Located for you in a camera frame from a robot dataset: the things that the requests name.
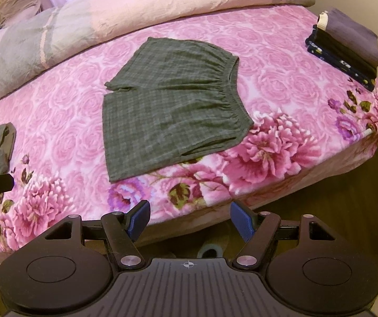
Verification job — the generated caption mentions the black folded garment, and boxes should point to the black folded garment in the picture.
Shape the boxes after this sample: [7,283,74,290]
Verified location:
[306,25,377,79]

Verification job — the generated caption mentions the pink rose bed blanket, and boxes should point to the pink rose bed blanket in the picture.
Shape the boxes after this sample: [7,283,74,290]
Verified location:
[0,6,378,262]

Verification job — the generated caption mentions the mauve pillow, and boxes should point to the mauve pillow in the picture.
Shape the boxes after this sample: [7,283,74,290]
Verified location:
[0,0,41,27]

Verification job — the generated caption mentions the grey plaid shorts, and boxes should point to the grey plaid shorts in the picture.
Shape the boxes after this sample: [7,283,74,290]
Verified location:
[102,37,253,183]

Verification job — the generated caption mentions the navy floral folded garment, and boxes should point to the navy floral folded garment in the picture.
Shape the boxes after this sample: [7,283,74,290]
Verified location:
[305,40,376,92]

